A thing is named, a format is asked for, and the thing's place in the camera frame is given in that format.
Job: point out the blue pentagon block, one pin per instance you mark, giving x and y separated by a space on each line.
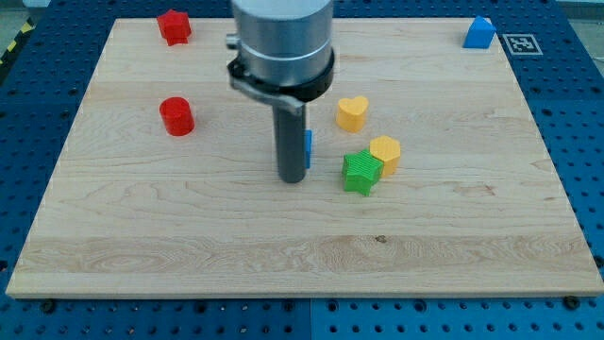
479 34

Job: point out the blue block behind pointer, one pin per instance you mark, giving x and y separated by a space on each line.
308 147

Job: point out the fiducial marker tag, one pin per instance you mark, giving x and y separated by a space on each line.
521 44

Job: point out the green star block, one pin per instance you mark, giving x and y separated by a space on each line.
361 171

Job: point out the wooden board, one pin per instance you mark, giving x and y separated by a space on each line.
475 208

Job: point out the yellow hexagon block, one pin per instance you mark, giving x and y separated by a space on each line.
388 150

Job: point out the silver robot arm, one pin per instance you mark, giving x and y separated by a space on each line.
284 42

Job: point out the red star block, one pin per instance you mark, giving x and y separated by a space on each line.
174 27

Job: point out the grey cylindrical pointer tool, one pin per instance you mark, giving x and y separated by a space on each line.
290 141

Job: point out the yellow heart block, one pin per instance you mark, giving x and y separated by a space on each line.
351 113

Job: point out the red cylinder block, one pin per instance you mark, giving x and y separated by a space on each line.
176 115

